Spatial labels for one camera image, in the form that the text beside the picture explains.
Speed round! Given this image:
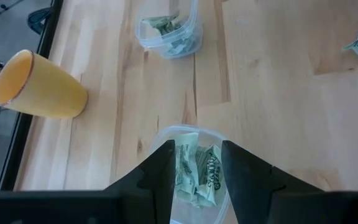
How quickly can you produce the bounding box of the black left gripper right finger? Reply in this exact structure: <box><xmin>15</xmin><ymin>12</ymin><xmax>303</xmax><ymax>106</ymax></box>
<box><xmin>221</xmin><ymin>140</ymin><xmax>358</xmax><ymax>224</ymax></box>

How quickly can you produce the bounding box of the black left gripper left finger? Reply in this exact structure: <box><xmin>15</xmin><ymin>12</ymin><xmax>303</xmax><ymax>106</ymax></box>
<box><xmin>0</xmin><ymin>139</ymin><xmax>176</xmax><ymax>224</ymax></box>

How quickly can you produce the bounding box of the clear plastic food container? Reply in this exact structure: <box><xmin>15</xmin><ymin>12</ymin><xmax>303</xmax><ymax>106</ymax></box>
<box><xmin>134</xmin><ymin>0</ymin><xmax>204</xmax><ymax>60</ymax></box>
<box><xmin>150</xmin><ymin>124</ymin><xmax>231</xmax><ymax>224</ymax></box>

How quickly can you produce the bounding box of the yellow ceramic mug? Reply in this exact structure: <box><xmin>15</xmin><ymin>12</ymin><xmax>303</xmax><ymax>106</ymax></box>
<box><xmin>0</xmin><ymin>49</ymin><xmax>89</xmax><ymax>119</ymax></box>

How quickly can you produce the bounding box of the black aluminium table frame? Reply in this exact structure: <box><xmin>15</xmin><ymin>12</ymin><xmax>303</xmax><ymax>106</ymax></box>
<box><xmin>0</xmin><ymin>0</ymin><xmax>65</xmax><ymax>192</ymax></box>

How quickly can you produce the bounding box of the black frame corner foot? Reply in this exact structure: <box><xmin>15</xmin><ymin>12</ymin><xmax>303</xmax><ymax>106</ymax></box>
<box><xmin>26</xmin><ymin>6</ymin><xmax>52</xmax><ymax>35</ymax></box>

